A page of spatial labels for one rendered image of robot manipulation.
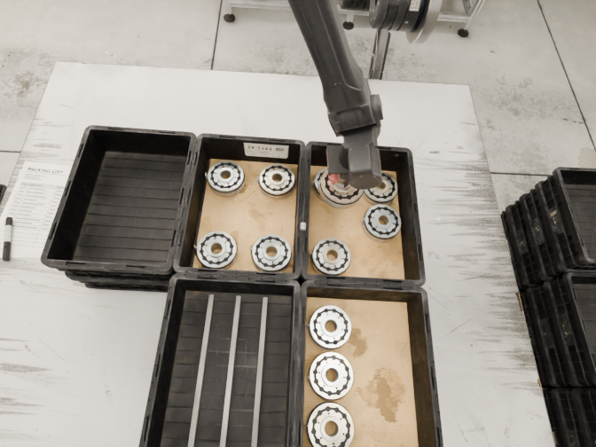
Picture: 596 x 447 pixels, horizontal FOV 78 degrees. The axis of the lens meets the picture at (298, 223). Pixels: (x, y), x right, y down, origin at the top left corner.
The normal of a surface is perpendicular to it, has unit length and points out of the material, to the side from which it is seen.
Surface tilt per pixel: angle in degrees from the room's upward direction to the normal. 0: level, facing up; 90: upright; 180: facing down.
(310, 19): 88
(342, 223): 0
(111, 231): 0
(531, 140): 0
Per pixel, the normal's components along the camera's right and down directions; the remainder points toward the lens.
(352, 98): -0.03, 0.90
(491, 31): 0.07, -0.41
